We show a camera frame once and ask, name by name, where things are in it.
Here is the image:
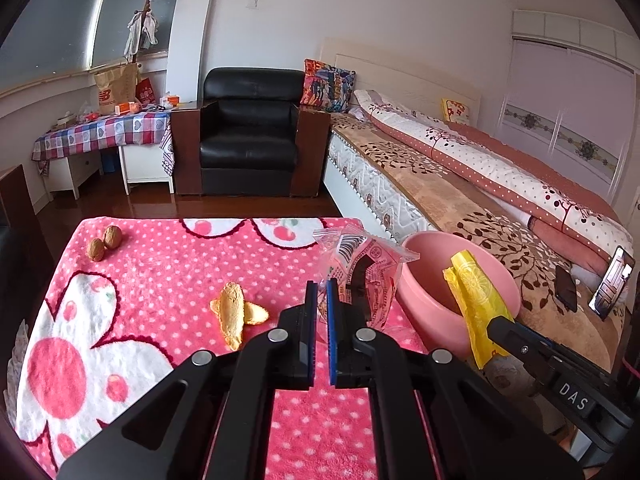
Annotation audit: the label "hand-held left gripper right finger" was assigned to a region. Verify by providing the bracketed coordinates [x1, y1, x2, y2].
[325, 277, 586, 480]

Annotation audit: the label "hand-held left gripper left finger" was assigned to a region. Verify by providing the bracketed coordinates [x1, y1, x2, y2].
[56, 280, 321, 480]

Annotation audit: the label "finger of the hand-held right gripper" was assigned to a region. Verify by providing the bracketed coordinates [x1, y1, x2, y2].
[486, 316, 556, 381]

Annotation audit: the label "yellow plastic wrapper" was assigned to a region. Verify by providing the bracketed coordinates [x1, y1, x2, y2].
[442, 249, 516, 370]

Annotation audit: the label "clear plastic bag red print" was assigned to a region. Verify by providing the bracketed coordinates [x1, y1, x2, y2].
[312, 226, 421, 331]

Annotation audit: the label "pink plastic bucket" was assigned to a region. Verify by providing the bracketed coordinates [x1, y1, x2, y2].
[397, 231, 522, 361]

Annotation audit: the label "black phone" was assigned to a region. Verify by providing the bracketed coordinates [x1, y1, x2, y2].
[555, 265, 578, 313]

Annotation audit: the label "orange peel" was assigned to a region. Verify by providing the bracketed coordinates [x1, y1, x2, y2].
[209, 281, 270, 352]

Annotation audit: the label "phone with lit screen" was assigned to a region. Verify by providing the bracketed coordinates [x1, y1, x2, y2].
[588, 246, 636, 321]

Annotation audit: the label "pink polka dot blanket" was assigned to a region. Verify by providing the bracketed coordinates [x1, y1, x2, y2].
[14, 217, 443, 480]

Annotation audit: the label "white bed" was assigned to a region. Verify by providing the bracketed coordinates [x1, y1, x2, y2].
[320, 37, 640, 376]

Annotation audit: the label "brown floral bed cover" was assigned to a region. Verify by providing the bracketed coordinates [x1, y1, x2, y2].
[330, 112, 621, 361]

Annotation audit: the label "white and pink floral quilt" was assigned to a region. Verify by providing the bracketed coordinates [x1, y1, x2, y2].
[352, 89, 633, 271]

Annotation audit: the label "black leather armchair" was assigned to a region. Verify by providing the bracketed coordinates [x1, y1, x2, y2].
[0, 164, 56, 306]
[172, 67, 332, 197]

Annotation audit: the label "white desk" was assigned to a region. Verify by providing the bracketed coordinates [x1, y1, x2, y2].
[47, 142, 176, 200]

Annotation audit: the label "yellow pillow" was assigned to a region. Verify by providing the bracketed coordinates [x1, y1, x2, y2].
[441, 98, 472, 125]

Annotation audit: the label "colourful printed cushion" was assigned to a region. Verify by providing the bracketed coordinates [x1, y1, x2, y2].
[300, 58, 357, 113]

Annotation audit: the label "white wardrobe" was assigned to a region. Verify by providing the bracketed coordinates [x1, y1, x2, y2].
[497, 10, 640, 211]

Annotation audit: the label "checked tablecloth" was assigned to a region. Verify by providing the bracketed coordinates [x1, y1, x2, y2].
[31, 109, 176, 176]

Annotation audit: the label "brown paper bag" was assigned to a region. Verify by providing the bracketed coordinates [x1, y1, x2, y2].
[94, 64, 140, 111]

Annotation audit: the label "white clothes on rack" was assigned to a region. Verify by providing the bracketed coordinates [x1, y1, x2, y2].
[124, 10, 159, 63]

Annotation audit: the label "wooden coat rack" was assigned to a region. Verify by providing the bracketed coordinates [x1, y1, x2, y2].
[132, 0, 156, 68]

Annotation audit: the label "grey roller blind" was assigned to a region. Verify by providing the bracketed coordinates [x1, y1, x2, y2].
[0, 0, 101, 93]
[90, 0, 173, 68]

